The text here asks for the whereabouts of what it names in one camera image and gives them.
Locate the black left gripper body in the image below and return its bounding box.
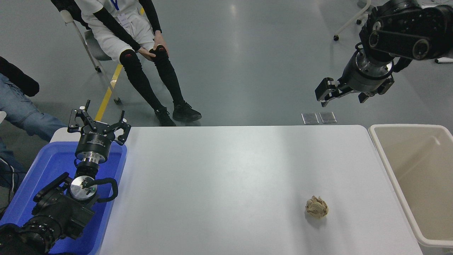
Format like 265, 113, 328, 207
75, 121, 114, 158

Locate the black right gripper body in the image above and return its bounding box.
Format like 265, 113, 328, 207
341, 58, 390, 97

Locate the tan paper ball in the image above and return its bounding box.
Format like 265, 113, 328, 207
305, 195, 329, 219

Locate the seated person's right hand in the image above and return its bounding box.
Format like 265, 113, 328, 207
138, 47, 156, 61

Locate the seated person's left hand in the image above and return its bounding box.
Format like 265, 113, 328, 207
153, 30, 169, 55

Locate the blue plastic tray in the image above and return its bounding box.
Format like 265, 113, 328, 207
0, 141, 128, 255

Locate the white-framed grey chair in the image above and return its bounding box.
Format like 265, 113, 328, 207
59, 10, 123, 105

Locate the grey chair with casters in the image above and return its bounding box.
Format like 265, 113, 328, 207
333, 0, 373, 41

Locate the large pale plastic bin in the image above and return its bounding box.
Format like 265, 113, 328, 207
368, 124, 453, 255

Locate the seated person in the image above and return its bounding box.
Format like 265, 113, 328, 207
51, 0, 202, 127

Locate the blue lanyard with badge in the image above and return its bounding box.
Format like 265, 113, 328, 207
110, 0, 128, 26

